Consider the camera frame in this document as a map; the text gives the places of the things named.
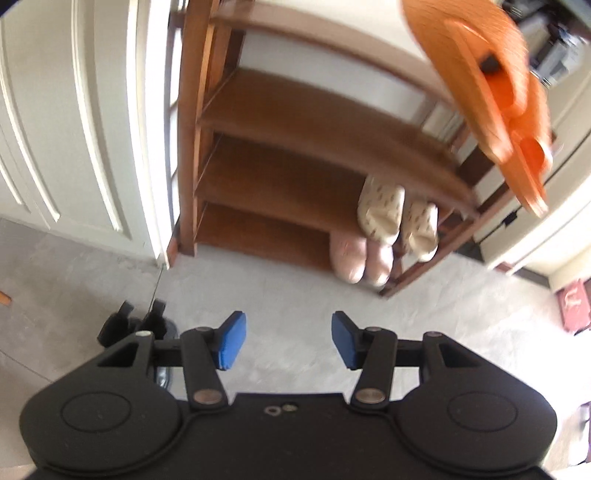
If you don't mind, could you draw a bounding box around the white panelled cabinet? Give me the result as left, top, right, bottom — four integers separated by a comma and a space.
0, 0, 181, 268

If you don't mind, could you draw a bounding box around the orange slipper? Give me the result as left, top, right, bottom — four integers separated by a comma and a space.
480, 69, 555, 219
401, 0, 532, 164

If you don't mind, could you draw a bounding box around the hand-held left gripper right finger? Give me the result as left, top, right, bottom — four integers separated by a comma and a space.
332, 311, 481, 411

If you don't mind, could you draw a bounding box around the red pink object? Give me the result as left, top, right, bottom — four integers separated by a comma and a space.
556, 277, 591, 334

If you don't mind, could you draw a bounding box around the white door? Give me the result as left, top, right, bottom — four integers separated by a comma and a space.
480, 78, 591, 287

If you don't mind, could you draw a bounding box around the cream heart-print slipper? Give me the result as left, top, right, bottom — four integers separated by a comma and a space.
357, 175, 406, 245
401, 199, 439, 263

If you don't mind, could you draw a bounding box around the pink fabric slipper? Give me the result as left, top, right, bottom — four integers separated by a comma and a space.
362, 240, 395, 287
329, 231, 370, 284

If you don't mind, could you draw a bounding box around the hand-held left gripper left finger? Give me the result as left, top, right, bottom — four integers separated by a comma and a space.
97, 311, 247, 411

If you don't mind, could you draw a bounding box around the wooden shoe rack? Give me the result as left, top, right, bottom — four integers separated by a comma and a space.
166, 0, 561, 298

